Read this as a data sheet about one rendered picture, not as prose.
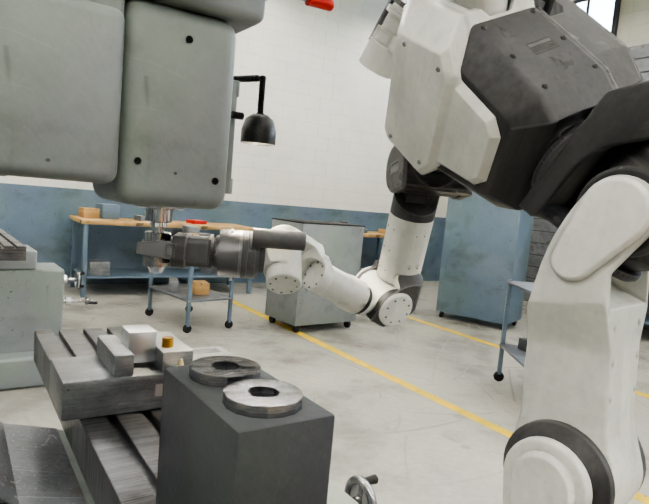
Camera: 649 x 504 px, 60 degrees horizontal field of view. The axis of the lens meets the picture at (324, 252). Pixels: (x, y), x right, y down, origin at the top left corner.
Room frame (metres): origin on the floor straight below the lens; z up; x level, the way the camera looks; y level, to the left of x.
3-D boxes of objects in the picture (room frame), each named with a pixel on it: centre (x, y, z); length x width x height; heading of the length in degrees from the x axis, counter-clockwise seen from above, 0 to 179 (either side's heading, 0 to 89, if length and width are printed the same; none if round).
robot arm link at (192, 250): (1.02, 0.21, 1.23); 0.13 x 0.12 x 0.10; 9
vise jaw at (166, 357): (1.10, 0.30, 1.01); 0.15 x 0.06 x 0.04; 34
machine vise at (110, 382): (1.09, 0.32, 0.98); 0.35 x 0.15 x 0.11; 124
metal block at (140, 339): (1.07, 0.35, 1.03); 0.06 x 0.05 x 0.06; 34
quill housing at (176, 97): (1.00, 0.30, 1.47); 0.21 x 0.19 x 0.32; 34
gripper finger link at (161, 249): (0.97, 0.30, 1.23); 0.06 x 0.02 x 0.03; 99
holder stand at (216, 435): (0.65, 0.08, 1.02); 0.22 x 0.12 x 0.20; 35
